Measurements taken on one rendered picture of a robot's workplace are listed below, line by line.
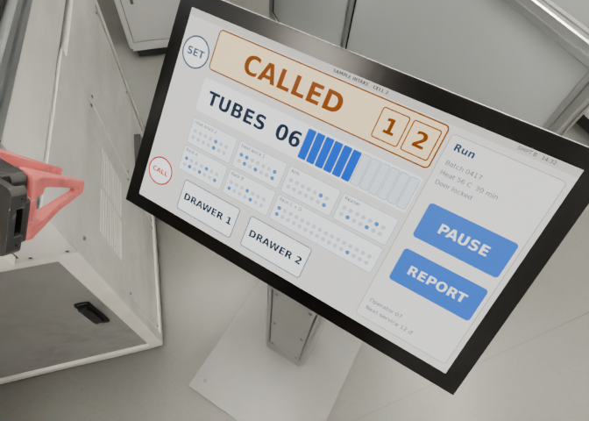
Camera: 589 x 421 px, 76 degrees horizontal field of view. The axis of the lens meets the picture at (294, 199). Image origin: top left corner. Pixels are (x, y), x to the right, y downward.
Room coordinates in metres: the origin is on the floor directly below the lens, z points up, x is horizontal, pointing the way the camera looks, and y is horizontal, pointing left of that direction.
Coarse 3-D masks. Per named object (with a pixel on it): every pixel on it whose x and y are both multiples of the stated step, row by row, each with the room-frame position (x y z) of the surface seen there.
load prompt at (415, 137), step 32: (224, 32) 0.42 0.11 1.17; (224, 64) 0.40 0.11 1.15; (256, 64) 0.39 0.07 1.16; (288, 64) 0.38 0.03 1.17; (288, 96) 0.35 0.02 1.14; (320, 96) 0.35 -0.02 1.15; (352, 96) 0.34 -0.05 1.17; (352, 128) 0.32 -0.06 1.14; (384, 128) 0.31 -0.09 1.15; (416, 128) 0.31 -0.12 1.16; (448, 128) 0.30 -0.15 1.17; (416, 160) 0.28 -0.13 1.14
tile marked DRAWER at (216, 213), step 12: (192, 192) 0.29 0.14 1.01; (204, 192) 0.29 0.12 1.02; (180, 204) 0.28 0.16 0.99; (192, 204) 0.28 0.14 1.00; (204, 204) 0.27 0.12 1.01; (216, 204) 0.27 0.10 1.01; (228, 204) 0.27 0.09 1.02; (192, 216) 0.26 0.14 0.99; (204, 216) 0.26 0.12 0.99; (216, 216) 0.26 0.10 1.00; (228, 216) 0.26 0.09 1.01; (216, 228) 0.25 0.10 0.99; (228, 228) 0.25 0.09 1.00
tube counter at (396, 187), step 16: (288, 128) 0.33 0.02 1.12; (304, 128) 0.32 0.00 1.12; (272, 144) 0.32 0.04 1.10; (288, 144) 0.31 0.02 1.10; (304, 144) 0.31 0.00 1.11; (320, 144) 0.31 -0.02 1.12; (336, 144) 0.31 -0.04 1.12; (304, 160) 0.30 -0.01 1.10; (320, 160) 0.30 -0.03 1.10; (336, 160) 0.29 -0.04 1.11; (352, 160) 0.29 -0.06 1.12; (368, 160) 0.29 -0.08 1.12; (336, 176) 0.28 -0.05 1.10; (352, 176) 0.28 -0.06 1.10; (368, 176) 0.27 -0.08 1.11; (384, 176) 0.27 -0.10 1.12; (400, 176) 0.27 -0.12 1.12; (416, 176) 0.27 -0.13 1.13; (368, 192) 0.26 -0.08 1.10; (384, 192) 0.26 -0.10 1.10; (400, 192) 0.26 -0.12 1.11; (400, 208) 0.25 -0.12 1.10
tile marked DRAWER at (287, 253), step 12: (252, 216) 0.26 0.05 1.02; (252, 228) 0.24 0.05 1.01; (264, 228) 0.24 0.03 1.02; (240, 240) 0.23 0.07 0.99; (252, 240) 0.23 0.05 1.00; (264, 240) 0.23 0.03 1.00; (276, 240) 0.23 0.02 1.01; (288, 240) 0.23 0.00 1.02; (252, 252) 0.22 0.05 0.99; (264, 252) 0.22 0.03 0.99; (276, 252) 0.22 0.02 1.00; (288, 252) 0.22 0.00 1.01; (300, 252) 0.22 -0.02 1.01; (276, 264) 0.21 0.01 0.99; (288, 264) 0.21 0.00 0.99; (300, 264) 0.20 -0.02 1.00; (300, 276) 0.19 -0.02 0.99
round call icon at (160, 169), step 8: (152, 152) 0.34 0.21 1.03; (152, 160) 0.33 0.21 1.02; (160, 160) 0.33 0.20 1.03; (168, 160) 0.32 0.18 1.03; (152, 168) 0.32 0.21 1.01; (160, 168) 0.32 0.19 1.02; (168, 168) 0.32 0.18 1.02; (152, 176) 0.31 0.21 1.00; (160, 176) 0.31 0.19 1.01; (168, 176) 0.31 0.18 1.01; (160, 184) 0.30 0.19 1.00; (168, 184) 0.30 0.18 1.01
